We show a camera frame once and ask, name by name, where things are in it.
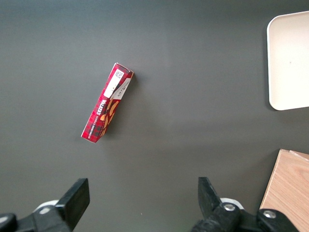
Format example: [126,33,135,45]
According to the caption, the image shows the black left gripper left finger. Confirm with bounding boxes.
[0,178,90,232]

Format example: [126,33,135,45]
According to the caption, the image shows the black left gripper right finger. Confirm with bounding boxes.
[190,177,300,232]

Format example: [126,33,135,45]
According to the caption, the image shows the cream plastic tray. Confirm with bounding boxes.
[267,11,309,111]

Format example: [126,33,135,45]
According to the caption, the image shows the wooden drawer cabinet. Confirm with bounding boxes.
[259,149,309,232]

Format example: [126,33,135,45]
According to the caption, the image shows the red tartan shortbread box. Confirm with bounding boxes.
[81,62,134,144]

